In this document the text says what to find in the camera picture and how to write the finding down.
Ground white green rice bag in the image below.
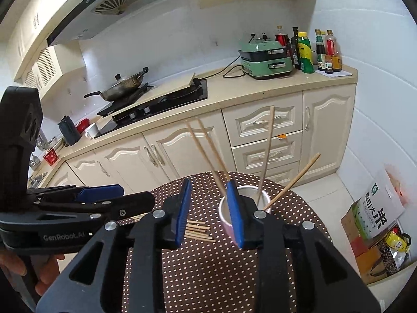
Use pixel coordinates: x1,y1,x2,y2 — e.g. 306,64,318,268
358,168,407,240

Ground beige stone board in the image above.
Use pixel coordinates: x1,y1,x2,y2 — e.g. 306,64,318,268
111,72,197,118

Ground cream kitchen base cabinet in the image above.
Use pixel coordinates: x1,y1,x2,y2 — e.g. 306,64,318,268
28,66,359,199

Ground cream upper wall cabinet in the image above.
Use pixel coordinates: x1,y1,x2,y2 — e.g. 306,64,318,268
5,0,121,82

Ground red label sauce bottle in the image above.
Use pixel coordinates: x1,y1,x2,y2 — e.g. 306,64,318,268
325,29,340,72

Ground white paper sheet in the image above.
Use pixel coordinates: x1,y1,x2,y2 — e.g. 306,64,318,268
321,68,354,79

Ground black silver range hood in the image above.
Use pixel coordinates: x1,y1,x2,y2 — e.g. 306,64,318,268
46,0,144,47

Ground round polka-dot table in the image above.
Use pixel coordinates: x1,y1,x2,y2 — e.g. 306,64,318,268
122,171,333,313

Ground soy sauce bottle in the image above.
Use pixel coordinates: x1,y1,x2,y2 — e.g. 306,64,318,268
314,29,327,71

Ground person's left hand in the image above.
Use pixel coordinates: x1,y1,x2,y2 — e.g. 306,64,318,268
0,254,66,297

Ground pile of wooden chopsticks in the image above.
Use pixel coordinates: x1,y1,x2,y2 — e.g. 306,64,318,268
132,213,217,244

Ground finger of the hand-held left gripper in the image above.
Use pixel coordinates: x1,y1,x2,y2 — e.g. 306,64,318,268
28,184,125,204
33,192,156,223

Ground black power cable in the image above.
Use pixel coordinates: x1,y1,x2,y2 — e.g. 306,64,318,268
222,55,252,79

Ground dark oil bottle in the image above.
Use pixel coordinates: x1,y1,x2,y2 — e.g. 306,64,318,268
291,27,302,70

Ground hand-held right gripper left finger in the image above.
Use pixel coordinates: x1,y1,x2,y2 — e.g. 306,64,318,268
36,179,193,313

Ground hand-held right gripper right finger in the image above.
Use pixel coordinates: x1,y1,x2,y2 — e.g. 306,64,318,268
226,180,382,313

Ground black gas hob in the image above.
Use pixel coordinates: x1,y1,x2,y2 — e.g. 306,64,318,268
93,78,209,139

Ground dark soda bottle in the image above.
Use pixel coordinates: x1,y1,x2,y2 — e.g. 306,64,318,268
274,25,292,57

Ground cream cabinet drawer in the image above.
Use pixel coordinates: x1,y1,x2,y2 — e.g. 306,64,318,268
222,96,304,148
243,161,301,185
231,130,303,172

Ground black electric kettle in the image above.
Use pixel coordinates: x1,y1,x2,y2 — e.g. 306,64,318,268
57,115,81,147

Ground steel wok with lid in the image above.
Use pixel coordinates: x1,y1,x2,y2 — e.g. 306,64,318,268
84,67,150,102

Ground cardboard box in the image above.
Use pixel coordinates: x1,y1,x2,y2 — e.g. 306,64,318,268
340,199,412,285

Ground long wooden chopstick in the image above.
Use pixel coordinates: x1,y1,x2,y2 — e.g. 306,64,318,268
196,118,232,182
184,121,228,198
255,105,275,205
262,153,322,211

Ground green bottle yellow cap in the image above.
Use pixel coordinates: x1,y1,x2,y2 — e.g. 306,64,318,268
297,32,315,74

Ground green electric grill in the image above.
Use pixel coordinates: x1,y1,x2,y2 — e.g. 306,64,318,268
238,33,294,81

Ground red paper tub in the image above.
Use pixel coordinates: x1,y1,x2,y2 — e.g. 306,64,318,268
43,149,61,166

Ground pink paper cup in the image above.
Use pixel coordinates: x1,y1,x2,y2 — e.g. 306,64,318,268
218,185,272,245

